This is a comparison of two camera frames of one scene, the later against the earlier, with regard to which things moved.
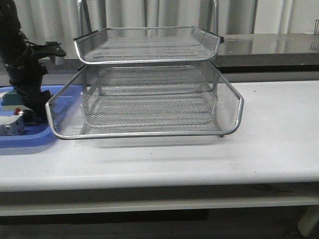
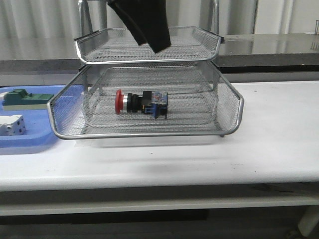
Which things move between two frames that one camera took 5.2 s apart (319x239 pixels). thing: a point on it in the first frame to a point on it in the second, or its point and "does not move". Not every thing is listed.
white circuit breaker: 12,125 does not move
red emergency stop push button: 28,115 to 154,103
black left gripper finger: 37,101 to 151,16
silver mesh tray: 145,99 does not move
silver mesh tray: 147,44 does not move
